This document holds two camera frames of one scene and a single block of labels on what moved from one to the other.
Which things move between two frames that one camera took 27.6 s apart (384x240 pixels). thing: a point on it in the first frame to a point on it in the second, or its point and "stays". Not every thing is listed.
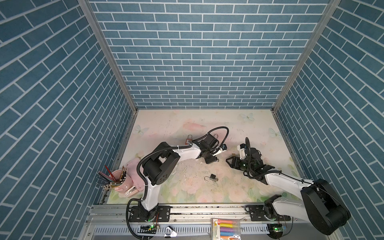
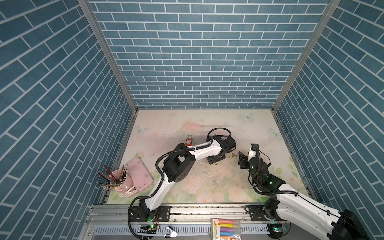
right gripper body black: x=246 y=167 stays
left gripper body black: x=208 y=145 to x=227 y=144
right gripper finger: x=234 y=162 to x=243 y=161
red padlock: x=187 y=142 stays
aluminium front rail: x=119 y=213 stays
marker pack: x=225 y=229 stays
